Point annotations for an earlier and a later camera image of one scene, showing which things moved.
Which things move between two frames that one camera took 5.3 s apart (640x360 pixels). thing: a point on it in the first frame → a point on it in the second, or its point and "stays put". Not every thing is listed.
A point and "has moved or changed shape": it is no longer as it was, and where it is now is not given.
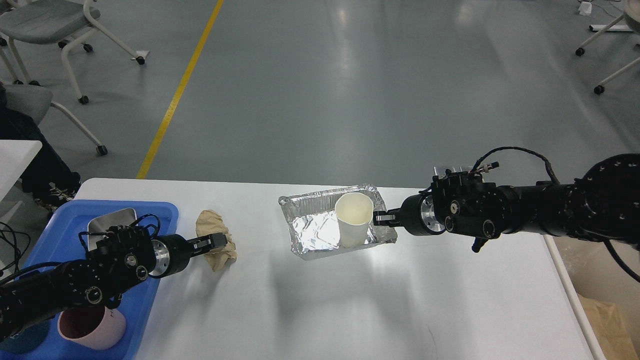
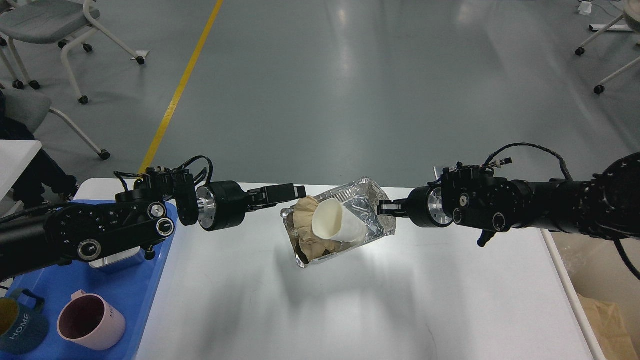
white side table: (15, 155) stays put
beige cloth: (208, 222) → (315, 247)
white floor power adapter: (585, 8) stays put
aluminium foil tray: (312, 220) has moved or changed shape
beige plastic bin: (610, 296) stays put
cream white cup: (354, 212) → (332, 220)
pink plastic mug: (99, 327) stays put
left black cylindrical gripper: (173, 252) → (222, 205)
